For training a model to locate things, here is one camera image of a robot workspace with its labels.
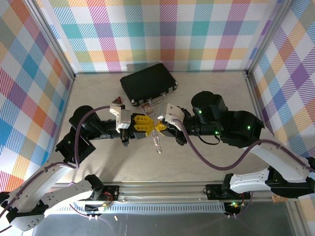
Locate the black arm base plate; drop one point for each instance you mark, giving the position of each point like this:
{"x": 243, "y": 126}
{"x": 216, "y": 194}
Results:
{"x": 110, "y": 190}
{"x": 214, "y": 191}

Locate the aluminium table edge rail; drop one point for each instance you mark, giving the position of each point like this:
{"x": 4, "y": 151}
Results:
{"x": 255, "y": 98}
{"x": 60, "y": 123}

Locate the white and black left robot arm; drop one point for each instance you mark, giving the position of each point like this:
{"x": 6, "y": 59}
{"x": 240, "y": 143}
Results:
{"x": 37, "y": 184}

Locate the small colourful picture card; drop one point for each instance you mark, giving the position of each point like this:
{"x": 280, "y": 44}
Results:
{"x": 148, "y": 109}

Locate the black electronics board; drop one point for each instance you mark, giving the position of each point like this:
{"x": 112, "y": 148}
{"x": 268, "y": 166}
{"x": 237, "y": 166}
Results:
{"x": 230, "y": 209}
{"x": 93, "y": 208}

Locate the small orange circuit board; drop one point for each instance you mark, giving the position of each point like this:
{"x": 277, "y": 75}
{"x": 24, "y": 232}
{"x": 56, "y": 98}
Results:
{"x": 276, "y": 199}

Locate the aluminium frame post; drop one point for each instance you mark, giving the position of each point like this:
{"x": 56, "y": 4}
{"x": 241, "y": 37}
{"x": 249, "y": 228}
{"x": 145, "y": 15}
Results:
{"x": 49, "y": 37}
{"x": 270, "y": 34}

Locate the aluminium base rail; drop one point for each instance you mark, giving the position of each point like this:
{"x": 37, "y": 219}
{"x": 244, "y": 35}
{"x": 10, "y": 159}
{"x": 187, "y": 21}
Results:
{"x": 160, "y": 190}

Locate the red triangular badge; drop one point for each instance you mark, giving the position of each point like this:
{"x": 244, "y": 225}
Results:
{"x": 117, "y": 100}

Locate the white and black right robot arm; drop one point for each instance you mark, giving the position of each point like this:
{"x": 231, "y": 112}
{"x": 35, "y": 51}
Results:
{"x": 246, "y": 183}

